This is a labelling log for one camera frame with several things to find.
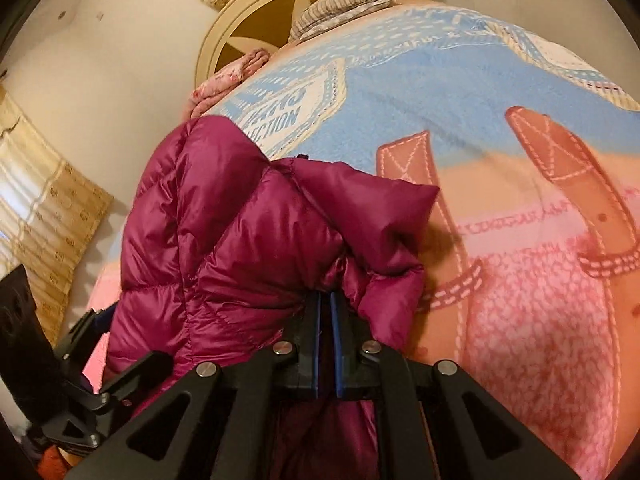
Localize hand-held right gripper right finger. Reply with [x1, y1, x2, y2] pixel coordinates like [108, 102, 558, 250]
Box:
[329, 291, 581, 480]

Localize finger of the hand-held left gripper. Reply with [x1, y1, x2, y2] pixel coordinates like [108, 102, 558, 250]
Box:
[40, 351, 174, 449]
[54, 306, 119, 397]

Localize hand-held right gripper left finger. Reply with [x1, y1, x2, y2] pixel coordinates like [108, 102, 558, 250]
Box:
[62, 291, 323, 480]

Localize magenta puffer jacket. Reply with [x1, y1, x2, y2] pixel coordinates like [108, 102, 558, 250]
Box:
[105, 115, 441, 480]

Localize orange cloth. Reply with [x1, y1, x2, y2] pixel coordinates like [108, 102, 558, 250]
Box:
[37, 447, 77, 480]

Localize pink and blue printed blanket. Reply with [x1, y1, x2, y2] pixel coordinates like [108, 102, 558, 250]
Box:
[80, 2, 640, 480]

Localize pink floral quilt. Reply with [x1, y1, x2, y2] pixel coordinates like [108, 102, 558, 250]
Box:
[185, 47, 273, 122]

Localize grey floral pillow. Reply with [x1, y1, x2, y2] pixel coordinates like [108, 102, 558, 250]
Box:
[300, 4, 392, 43]

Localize striped pillow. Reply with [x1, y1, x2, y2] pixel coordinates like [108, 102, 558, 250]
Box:
[287, 0, 396, 36]

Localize cream round bed headboard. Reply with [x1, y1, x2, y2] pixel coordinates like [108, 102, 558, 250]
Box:
[196, 0, 436, 92]

